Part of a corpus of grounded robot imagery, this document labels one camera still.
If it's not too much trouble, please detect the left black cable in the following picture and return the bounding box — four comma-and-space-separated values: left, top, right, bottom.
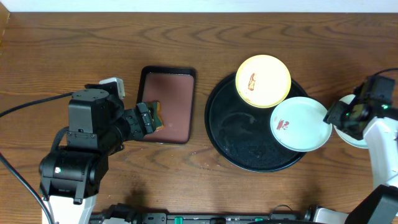
0, 91, 74, 224

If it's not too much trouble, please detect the black rectangular water tray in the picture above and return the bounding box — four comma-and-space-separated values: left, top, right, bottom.
136, 66, 196, 144

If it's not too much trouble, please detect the round black serving tray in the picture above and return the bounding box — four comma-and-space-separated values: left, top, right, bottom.
205, 72, 305, 172

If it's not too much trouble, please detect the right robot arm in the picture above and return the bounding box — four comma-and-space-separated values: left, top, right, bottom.
311, 75, 397, 223

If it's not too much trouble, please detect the light blue plate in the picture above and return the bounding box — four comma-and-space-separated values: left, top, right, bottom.
333, 94, 368, 149
270, 96, 332, 152

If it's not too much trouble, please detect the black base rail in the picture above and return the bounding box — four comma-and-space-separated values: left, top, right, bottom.
88, 203, 313, 224

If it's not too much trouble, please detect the yellow dirty plate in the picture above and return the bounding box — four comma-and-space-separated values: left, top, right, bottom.
235, 55, 292, 108

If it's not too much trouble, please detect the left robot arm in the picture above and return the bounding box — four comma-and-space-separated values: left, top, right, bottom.
39, 82, 162, 223

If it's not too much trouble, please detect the light blue plate front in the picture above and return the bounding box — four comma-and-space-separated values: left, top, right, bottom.
333, 94, 368, 149

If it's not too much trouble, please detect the green yellow sponge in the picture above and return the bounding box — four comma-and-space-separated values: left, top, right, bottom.
149, 101, 164, 131

